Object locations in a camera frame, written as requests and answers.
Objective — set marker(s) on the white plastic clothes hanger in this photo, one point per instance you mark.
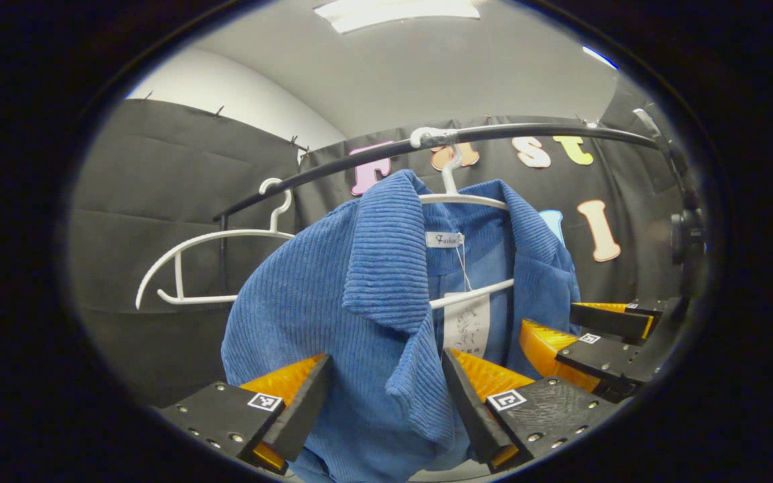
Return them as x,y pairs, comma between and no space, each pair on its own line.
239,232
460,199

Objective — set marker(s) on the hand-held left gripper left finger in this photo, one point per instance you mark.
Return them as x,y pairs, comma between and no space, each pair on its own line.
299,409

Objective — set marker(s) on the black backdrop cloth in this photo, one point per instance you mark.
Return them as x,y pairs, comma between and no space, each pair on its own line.
158,201

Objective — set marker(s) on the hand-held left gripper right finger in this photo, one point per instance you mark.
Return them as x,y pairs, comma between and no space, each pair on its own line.
470,409

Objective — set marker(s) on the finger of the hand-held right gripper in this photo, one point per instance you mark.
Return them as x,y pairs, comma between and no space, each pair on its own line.
601,359
611,322

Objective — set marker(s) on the large ceiling light panel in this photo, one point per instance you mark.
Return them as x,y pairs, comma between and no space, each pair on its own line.
393,12

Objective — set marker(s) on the black metal clothes rack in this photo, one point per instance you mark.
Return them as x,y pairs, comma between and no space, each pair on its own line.
527,129

